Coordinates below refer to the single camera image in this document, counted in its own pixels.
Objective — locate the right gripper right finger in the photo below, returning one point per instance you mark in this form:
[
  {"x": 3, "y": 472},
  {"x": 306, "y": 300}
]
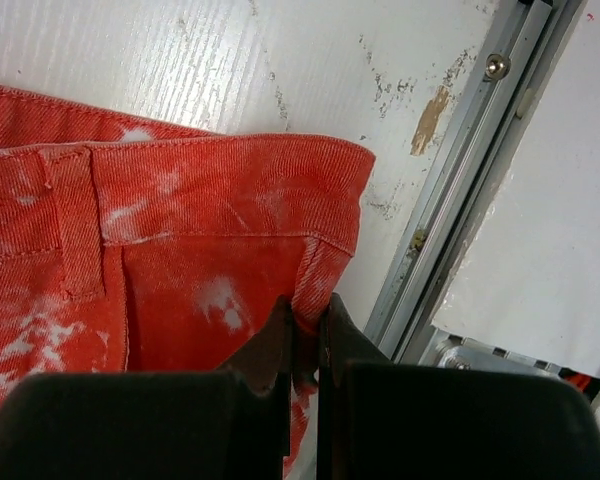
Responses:
[{"x": 381, "y": 420}]

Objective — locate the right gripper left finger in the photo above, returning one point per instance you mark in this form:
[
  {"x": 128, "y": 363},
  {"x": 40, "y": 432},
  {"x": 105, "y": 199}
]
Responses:
[{"x": 229, "y": 423}]

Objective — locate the red white patterned trousers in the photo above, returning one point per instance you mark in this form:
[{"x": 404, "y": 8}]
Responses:
[{"x": 129, "y": 245}]

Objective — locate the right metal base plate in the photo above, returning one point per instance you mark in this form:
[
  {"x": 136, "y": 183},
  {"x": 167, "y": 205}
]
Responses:
[{"x": 445, "y": 350}]

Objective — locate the aluminium table frame rail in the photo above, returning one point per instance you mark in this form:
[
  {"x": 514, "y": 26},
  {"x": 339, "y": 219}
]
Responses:
[{"x": 508, "y": 69}]

